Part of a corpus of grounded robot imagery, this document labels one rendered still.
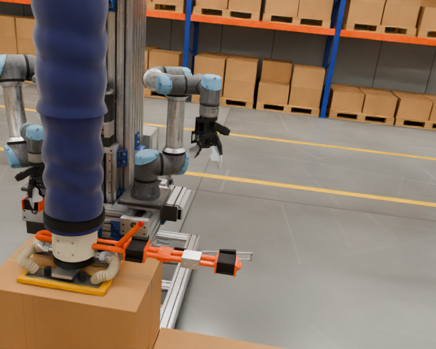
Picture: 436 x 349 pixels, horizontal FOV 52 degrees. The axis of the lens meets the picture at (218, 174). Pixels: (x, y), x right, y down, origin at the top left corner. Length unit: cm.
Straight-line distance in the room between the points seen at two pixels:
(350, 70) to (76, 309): 896
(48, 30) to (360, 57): 898
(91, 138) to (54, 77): 24
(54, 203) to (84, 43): 57
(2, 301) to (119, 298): 44
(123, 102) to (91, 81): 82
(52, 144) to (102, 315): 64
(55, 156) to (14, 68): 82
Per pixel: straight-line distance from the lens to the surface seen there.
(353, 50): 1012
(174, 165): 224
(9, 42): 1011
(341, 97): 891
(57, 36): 153
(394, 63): 1032
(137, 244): 180
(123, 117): 237
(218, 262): 171
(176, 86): 175
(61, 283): 183
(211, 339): 221
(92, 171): 167
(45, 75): 157
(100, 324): 179
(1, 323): 199
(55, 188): 169
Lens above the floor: 202
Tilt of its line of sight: 22 degrees down
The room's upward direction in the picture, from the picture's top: 6 degrees clockwise
